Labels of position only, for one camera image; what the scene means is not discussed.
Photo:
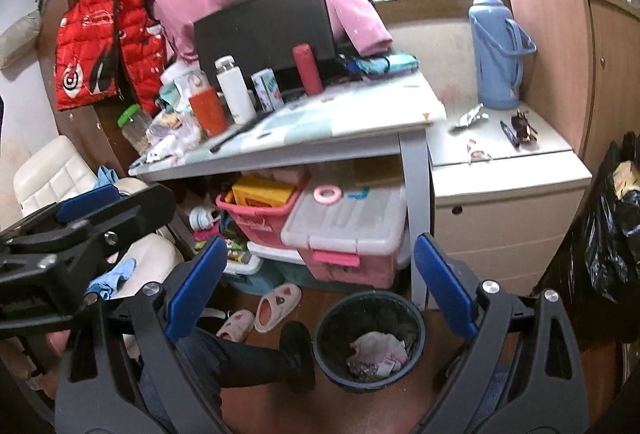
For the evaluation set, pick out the grey cushion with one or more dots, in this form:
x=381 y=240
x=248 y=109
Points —
x=20 y=39

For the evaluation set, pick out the small white teal container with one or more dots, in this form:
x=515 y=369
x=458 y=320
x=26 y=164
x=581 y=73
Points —
x=204 y=218

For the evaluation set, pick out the red cylinder bottle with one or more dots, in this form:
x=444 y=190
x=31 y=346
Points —
x=307 y=69

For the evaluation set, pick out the white plastic bag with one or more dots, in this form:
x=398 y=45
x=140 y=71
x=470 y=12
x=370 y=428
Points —
x=172 y=76

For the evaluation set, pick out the cream leather chair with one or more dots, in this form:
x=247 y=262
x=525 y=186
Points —
x=50 y=174

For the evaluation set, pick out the black plastic bag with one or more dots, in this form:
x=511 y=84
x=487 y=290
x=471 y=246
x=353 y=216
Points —
x=612 y=224

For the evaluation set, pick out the white thermos bottle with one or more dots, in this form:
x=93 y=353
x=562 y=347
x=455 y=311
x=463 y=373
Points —
x=235 y=91

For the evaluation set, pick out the crumpled silver foil wrapper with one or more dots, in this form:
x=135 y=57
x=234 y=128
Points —
x=470 y=116

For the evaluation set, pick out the black pen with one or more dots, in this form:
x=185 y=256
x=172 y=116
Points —
x=510 y=135

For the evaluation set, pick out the clear storage box pink latches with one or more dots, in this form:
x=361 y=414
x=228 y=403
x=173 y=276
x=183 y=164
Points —
x=350 y=234

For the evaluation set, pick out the teal storage box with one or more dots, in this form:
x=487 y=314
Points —
x=270 y=279

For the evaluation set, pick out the white low cabinet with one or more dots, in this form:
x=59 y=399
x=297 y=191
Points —
x=500 y=224

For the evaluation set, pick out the person's left black shoe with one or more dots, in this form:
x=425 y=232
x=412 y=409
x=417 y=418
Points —
x=297 y=356

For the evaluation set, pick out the brown wooden cabinet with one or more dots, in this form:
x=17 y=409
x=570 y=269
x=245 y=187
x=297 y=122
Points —
x=555 y=54

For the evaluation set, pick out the small blue plastic piece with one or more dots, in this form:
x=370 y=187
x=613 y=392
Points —
x=360 y=194

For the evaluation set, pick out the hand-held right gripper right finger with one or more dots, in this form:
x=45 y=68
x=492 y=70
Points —
x=445 y=284

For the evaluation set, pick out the black mesh trash bin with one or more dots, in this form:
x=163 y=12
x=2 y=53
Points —
x=330 y=364

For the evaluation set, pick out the green snack packet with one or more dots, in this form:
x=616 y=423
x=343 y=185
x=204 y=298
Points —
x=235 y=251

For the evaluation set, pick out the beige wood-framed panel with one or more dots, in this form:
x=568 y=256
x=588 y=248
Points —
x=430 y=39

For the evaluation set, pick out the pink slipper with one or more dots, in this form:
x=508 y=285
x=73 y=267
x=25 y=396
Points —
x=235 y=326
x=277 y=306

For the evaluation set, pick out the teal pouch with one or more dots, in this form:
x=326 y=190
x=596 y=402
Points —
x=402 y=61

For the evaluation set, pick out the plastic jar with green lid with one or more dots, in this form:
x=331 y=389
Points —
x=135 y=129

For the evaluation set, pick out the small pink clear clip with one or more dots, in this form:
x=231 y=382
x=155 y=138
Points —
x=479 y=153

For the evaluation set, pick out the person's left leg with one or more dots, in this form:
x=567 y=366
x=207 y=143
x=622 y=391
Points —
x=230 y=364

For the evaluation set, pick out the light blue cloth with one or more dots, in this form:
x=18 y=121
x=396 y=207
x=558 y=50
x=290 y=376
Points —
x=112 y=279
x=106 y=176

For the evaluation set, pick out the yellow box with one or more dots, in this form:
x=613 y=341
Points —
x=262 y=193

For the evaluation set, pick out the white grey table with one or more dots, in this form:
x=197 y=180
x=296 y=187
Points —
x=280 y=149

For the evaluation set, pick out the green white carton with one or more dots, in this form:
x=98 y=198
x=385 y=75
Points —
x=267 y=89

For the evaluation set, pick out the black monitor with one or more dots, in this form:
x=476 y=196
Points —
x=265 y=24

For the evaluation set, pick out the orange red cup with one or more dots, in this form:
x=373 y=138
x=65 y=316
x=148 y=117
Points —
x=207 y=114

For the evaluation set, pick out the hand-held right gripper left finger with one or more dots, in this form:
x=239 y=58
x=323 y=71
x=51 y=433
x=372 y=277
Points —
x=195 y=286

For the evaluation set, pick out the red padded vest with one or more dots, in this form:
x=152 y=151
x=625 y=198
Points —
x=85 y=54

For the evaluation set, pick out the pink plastic basket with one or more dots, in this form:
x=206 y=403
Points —
x=260 y=221

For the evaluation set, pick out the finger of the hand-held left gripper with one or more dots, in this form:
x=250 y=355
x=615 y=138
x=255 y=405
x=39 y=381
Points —
x=75 y=209
x=150 y=206

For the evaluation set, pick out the large blue thermos flask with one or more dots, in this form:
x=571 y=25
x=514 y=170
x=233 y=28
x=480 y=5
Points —
x=495 y=59

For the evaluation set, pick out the white foam box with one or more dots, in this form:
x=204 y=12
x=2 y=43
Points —
x=245 y=266

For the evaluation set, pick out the clear plastic bag with snacks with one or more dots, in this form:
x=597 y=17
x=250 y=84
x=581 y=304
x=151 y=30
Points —
x=172 y=134

